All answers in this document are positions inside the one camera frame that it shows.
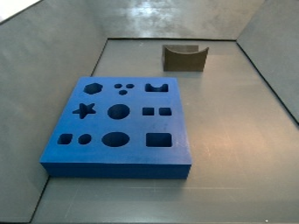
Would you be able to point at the blue foam shape board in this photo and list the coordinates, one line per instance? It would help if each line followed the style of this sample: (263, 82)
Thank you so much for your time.
(120, 131)

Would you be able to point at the black curved fixture stand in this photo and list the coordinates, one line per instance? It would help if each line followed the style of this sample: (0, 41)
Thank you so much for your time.
(183, 58)

